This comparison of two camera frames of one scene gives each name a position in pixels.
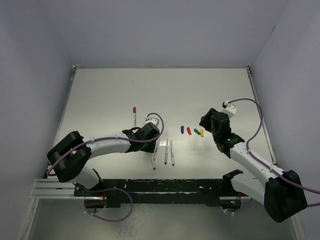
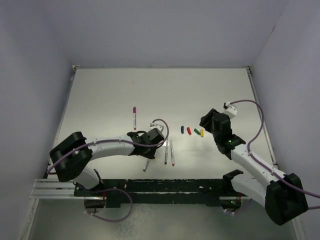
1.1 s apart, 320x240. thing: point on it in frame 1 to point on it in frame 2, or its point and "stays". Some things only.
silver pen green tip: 153,162 to 146,164
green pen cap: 196,131 stays
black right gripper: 206,120 stays
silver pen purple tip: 134,113 stays
